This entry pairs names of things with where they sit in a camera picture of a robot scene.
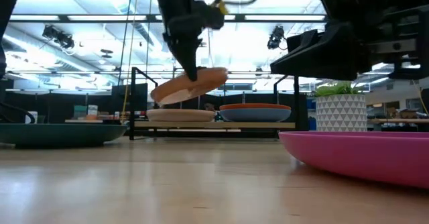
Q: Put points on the pink plate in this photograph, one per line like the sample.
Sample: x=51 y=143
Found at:
x=362 y=157

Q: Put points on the wooden shelf board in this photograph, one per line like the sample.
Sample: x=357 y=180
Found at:
x=214 y=125

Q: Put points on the orange plate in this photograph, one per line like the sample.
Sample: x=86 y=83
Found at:
x=254 y=106

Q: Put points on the beige plate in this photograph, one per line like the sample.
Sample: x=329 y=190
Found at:
x=181 y=115

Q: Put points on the wooden background desk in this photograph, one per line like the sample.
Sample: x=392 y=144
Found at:
x=402 y=120

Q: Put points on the black metal shelf frame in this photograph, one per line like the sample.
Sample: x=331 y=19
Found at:
x=132 y=100

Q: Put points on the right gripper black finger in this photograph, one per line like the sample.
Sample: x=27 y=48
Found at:
x=328 y=56
x=298 y=39

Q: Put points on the black ceiling spotlight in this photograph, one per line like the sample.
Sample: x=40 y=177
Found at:
x=275 y=38
x=60 y=38

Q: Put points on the peach terracotta plate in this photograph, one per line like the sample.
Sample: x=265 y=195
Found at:
x=209 y=80

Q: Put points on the black monitor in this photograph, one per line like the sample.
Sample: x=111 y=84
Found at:
x=120 y=98

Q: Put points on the background table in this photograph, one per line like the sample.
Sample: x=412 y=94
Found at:
x=87 y=120

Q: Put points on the white mug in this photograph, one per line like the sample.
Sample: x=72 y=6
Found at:
x=32 y=116

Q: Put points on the white triangle-patterned planter pot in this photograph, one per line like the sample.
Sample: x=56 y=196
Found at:
x=342 y=113

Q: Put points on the teal plate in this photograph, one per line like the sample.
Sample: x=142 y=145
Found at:
x=57 y=135

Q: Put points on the green plant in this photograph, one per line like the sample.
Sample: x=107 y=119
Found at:
x=335 y=90

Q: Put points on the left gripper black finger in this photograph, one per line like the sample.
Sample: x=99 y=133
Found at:
x=189 y=64

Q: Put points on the blue bowl with orange rim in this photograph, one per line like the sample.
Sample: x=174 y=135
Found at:
x=254 y=116

